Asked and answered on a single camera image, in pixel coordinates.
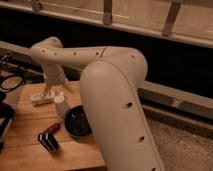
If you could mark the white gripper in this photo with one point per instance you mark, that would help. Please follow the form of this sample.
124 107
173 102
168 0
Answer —
54 75

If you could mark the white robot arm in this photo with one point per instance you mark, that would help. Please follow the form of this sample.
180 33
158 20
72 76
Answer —
110 79

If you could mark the black bowl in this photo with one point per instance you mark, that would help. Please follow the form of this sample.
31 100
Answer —
76 122

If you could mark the white ceramic cup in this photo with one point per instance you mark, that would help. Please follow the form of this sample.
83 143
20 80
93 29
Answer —
61 105

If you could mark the red brown marker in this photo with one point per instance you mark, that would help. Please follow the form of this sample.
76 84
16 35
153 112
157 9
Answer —
52 129

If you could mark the wooden table board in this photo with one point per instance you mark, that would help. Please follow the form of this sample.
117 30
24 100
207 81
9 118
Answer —
22 151

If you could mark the black equipment at left edge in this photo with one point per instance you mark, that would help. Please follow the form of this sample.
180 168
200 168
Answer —
6 114

